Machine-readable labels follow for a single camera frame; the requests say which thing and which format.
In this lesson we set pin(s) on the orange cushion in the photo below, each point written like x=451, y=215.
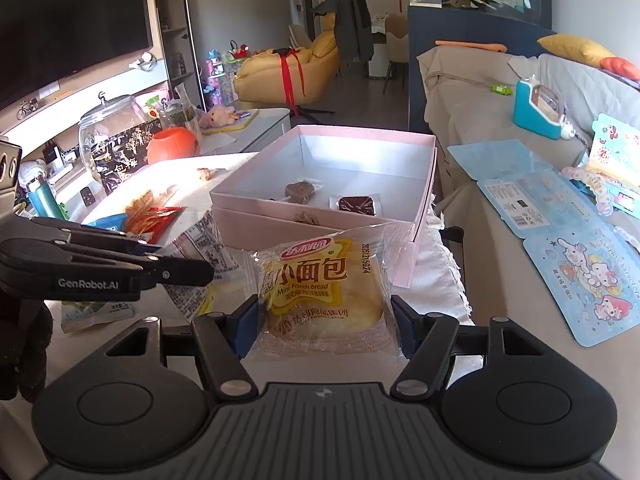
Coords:
x=622, y=67

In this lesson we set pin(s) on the pink plush toy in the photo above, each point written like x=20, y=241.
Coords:
x=217, y=116

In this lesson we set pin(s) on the red yellow snack packet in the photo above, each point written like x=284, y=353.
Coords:
x=139, y=205

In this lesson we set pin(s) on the round brown snack packet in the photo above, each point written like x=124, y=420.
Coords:
x=301, y=192

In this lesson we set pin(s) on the small green toy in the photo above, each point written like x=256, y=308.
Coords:
x=501, y=90

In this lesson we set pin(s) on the yellow mat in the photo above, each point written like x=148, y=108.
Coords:
x=245, y=117

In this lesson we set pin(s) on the green water bottle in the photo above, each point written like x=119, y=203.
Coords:
x=42, y=200

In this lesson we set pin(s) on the glass jar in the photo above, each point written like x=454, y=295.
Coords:
x=107, y=120

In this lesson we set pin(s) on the round bread yellow packet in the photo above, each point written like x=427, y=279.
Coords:
x=320, y=285

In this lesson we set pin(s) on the long bread clear packet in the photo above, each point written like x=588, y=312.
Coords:
x=210, y=255

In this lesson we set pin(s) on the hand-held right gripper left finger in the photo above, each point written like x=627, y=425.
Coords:
x=245, y=327

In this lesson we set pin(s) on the grey covered sofa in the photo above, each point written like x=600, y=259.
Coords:
x=475, y=85

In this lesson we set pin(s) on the cartoon pop-up card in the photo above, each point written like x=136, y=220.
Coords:
x=615, y=160

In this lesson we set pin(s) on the yellow armchair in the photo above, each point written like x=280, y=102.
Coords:
x=310, y=70

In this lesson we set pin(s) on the dark hanging coat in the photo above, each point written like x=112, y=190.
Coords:
x=352, y=20

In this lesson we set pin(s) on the blue printed card sheet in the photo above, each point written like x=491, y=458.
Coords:
x=540, y=205

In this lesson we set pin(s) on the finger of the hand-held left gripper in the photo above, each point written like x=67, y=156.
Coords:
x=100, y=239
x=180, y=272

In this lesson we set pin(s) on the black television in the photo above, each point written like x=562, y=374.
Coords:
x=70, y=25

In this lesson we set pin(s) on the pink cardboard box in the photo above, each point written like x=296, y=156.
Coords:
x=325, y=160

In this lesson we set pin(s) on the small wrapped candy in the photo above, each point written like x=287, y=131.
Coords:
x=206, y=174

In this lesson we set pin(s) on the green yellow toy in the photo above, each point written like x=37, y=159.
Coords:
x=155, y=107

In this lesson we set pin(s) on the beige dining chair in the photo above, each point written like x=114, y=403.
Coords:
x=397, y=45

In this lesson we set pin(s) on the blue toy device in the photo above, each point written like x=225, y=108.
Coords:
x=532, y=107

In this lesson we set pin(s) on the red barcode snack packet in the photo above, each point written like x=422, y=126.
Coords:
x=157, y=225

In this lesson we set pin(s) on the orange pumpkin container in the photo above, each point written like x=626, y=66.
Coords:
x=172, y=146

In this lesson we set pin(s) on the brown square snack packet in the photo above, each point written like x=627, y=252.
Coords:
x=356, y=205

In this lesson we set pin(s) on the red ribbon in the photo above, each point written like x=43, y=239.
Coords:
x=287, y=77

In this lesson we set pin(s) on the black printed bag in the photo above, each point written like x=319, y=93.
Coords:
x=127, y=155

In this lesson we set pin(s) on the small black box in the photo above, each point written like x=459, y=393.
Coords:
x=87, y=195

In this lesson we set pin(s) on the cartoon sticker pack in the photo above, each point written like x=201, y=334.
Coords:
x=585, y=280

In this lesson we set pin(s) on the white low table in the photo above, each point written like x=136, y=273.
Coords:
x=265, y=130

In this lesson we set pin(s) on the yellow pillow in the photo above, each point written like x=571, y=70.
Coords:
x=575, y=50

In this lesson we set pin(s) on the light blue card sheet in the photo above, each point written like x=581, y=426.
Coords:
x=495, y=160

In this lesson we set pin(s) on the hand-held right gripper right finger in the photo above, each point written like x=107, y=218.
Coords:
x=402, y=327

